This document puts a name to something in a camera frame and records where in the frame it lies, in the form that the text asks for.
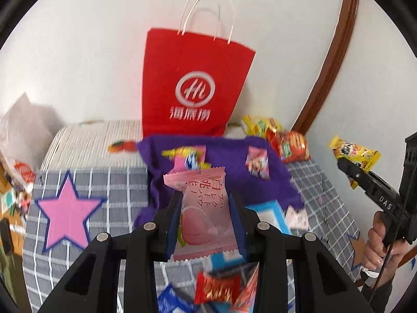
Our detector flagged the yellow cartoon snack packet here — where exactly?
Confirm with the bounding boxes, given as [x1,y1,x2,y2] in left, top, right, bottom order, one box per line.
[329,136,381,196]

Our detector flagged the white red packet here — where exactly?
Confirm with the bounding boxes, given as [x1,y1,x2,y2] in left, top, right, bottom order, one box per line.
[285,206,309,230]

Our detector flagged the pink silver-banded snack packet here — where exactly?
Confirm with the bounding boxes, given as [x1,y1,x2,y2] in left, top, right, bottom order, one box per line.
[245,146,270,180]

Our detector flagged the red gold snack packet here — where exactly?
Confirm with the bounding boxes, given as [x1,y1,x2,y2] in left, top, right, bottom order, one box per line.
[194,271,241,304]

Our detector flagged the light pink peach packet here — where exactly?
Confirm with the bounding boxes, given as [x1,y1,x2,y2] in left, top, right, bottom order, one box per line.
[163,167,237,261]

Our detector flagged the pink yellow snack bag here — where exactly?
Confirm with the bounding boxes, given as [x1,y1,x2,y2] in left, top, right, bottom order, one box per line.
[161,146,211,174]

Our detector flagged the person's right hand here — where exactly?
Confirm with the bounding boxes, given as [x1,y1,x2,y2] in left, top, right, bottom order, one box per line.
[362,211,410,285]

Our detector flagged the orange paper star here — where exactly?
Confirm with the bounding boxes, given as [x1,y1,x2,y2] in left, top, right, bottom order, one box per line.
[347,233,365,271]

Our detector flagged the orange chips bag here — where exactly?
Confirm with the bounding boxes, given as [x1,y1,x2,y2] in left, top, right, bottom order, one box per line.
[266,129,310,163]

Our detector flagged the pink paper star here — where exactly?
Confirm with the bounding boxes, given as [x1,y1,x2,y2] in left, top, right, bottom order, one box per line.
[35,171,107,253]

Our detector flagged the blue white tissue box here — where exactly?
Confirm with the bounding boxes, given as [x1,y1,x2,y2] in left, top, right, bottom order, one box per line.
[203,200,292,272]

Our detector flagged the purple cloth basket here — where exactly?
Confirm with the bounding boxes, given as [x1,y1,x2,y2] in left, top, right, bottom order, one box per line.
[133,134,305,229]

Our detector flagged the yellow chips bag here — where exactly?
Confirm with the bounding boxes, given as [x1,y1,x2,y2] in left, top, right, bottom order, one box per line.
[240,115,284,139]

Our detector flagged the white printed fruit mat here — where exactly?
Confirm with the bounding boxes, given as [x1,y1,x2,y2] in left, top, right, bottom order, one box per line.
[40,119,262,172]

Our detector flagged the white plastic bag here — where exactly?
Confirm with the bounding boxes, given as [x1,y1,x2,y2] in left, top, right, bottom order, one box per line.
[1,93,64,189]

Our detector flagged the red paper shopping bag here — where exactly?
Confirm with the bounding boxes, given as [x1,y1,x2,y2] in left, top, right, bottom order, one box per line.
[141,0,257,138]

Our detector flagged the brown wooden door frame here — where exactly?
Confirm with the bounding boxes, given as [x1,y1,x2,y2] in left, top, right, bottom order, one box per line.
[292,0,360,135]

